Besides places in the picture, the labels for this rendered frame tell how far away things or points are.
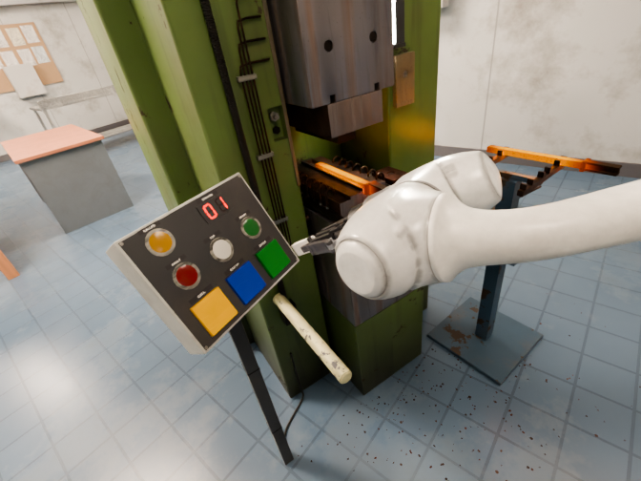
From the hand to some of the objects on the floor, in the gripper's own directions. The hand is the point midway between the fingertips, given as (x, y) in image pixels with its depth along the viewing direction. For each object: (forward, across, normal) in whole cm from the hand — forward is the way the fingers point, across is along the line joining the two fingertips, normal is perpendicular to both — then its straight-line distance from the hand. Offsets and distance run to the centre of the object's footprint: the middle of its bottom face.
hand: (305, 245), depth 75 cm
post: (+75, -9, -81) cm, 110 cm away
